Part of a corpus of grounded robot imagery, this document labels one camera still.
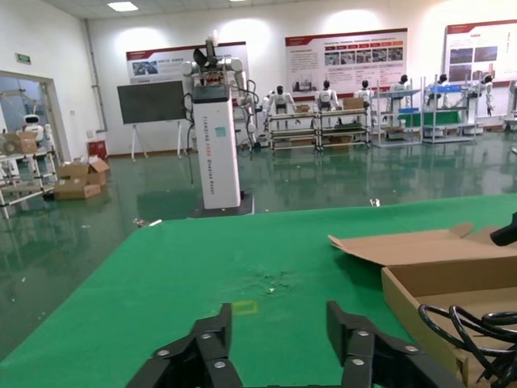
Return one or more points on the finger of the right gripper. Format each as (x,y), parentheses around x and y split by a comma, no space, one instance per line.
(507,236)

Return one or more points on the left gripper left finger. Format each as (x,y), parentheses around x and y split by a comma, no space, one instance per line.
(202,363)

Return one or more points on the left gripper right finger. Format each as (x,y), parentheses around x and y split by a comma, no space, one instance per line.
(375,363)

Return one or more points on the open brown cardboard box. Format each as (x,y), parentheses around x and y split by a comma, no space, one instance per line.
(444,279)

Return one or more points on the large cardboard box on bench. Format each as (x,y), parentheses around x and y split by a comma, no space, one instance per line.
(353,104)

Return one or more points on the small cardboard box on bench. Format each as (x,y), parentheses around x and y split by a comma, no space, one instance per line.
(303,108)

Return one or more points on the cardboard reel box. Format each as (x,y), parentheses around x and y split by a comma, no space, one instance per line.
(26,143)

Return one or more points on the clear tape scrap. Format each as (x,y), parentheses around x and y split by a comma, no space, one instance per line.
(271,290)

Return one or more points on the green table cloth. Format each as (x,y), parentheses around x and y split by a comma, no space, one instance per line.
(161,262)

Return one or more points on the white shelf rack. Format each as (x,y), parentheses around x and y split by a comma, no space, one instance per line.
(444,117)
(387,141)

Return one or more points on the white humanoid robot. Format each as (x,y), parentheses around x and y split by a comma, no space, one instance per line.
(365,94)
(401,87)
(327,97)
(442,87)
(278,101)
(486,85)

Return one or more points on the white pipe rack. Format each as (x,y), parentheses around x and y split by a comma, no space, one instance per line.
(40,154)

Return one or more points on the dark display screen on stand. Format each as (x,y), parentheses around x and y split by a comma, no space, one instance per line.
(149,101)

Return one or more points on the small round-head white robot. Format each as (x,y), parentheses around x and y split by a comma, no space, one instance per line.
(31,120)

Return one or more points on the grey framed doorway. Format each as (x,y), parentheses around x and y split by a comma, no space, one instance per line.
(50,105)

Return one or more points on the green exit sign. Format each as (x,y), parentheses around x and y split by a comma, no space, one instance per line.
(23,58)

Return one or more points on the ceiling light panel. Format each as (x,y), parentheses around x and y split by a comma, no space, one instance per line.
(120,5)

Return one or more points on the wall poster with dark photos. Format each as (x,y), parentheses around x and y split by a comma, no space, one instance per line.
(464,60)

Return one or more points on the pipe frame workbench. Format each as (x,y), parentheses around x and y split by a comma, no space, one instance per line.
(337,129)
(291,116)

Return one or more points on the white pedestal robot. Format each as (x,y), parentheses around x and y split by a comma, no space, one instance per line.
(216,153)

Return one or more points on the wide photo wall poster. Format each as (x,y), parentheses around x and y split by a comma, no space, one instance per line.
(307,60)

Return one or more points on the red header wall poster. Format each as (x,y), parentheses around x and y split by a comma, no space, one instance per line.
(161,60)

